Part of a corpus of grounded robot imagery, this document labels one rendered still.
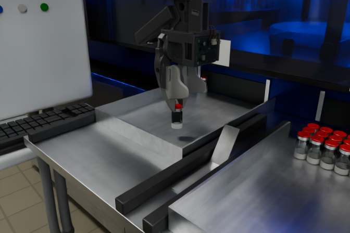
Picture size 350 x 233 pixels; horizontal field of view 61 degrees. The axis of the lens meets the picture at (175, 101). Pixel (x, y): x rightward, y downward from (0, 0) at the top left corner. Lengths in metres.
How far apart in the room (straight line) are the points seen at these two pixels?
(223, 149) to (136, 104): 0.30
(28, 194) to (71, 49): 1.24
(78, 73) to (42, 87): 0.12
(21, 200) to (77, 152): 1.47
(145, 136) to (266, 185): 0.23
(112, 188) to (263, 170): 0.24
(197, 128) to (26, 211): 1.45
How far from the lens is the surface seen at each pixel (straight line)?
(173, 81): 0.53
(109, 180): 0.50
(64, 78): 1.02
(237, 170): 0.49
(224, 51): 0.71
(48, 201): 1.31
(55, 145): 0.62
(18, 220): 1.90
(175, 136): 0.61
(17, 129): 0.85
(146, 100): 0.77
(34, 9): 0.97
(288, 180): 0.51
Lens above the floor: 1.16
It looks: 21 degrees down
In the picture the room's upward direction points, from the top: straight up
